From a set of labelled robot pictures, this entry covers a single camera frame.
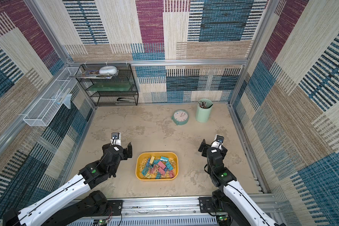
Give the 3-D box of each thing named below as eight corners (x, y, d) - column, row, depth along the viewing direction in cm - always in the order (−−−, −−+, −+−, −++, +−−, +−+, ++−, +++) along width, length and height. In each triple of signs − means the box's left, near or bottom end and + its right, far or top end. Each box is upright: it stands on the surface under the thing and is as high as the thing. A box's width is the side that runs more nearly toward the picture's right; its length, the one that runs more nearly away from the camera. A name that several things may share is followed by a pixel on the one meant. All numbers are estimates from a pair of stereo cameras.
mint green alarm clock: (171, 125, 109) (171, 122, 107) (171, 112, 118) (171, 109, 115) (189, 124, 109) (189, 122, 107) (187, 111, 118) (188, 109, 115)
